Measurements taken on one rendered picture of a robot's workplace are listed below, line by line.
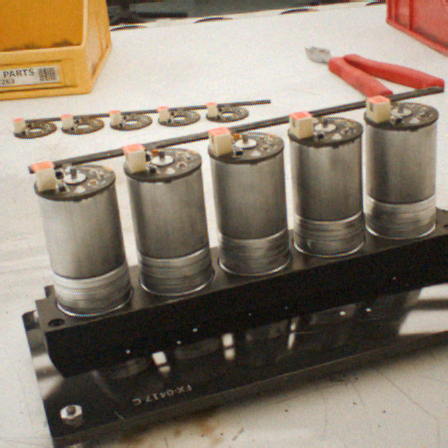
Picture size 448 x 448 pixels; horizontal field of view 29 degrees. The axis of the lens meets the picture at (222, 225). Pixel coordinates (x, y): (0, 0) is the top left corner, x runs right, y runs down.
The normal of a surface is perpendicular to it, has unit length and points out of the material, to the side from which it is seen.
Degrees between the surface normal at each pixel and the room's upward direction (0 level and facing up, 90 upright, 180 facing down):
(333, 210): 90
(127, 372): 0
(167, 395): 0
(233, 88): 0
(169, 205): 90
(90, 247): 90
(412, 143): 90
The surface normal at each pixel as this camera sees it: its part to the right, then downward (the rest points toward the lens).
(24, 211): -0.08, -0.90
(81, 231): 0.11, 0.43
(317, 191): -0.33, 0.44
